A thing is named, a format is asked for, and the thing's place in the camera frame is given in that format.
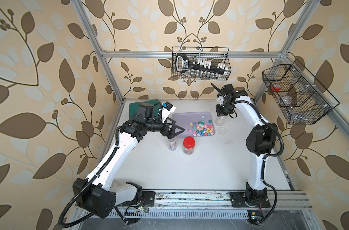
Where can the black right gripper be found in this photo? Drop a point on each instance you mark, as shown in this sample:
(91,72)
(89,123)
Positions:
(219,113)

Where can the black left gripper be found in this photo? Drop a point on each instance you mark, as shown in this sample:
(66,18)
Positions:
(169,134)

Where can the red lid candy jar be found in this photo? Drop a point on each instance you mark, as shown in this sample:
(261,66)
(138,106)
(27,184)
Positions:
(189,144)

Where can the clear plastic jar lid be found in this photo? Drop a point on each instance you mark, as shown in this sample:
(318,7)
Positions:
(222,131)

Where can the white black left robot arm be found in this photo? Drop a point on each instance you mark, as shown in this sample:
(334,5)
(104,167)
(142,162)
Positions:
(95,193)

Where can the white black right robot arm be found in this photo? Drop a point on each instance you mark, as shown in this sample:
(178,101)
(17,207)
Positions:
(263,142)

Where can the small clear sprinkles jar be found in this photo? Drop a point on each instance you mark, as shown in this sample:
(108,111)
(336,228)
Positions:
(172,145)

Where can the pile of star candies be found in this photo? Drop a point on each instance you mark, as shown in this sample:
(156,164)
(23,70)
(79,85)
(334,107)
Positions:
(202,127)

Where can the lilac plastic tray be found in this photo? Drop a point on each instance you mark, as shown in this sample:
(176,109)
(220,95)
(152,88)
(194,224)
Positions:
(183,120)

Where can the black socket set rack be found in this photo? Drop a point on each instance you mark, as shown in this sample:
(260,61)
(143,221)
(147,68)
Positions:
(188,63)

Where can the red item in basket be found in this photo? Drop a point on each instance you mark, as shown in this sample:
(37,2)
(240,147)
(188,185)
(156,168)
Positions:
(275,87)

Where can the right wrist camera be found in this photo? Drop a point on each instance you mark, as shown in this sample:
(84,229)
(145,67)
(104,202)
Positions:
(221,97)

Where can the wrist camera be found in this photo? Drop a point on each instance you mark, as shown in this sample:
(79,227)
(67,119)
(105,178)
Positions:
(166,109)
(221,97)

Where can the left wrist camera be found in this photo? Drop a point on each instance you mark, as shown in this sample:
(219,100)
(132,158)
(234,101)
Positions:
(166,109)

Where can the black wire basket back wall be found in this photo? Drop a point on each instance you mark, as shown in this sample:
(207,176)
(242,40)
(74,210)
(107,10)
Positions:
(201,76)

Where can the black wire basket wall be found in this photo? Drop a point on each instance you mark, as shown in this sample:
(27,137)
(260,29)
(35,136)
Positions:
(303,99)
(201,76)

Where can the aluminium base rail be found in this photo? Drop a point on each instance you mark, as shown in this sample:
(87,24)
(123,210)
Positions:
(214,204)

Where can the black wire basket right wall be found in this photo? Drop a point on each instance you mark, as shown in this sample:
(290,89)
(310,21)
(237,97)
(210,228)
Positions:
(303,99)

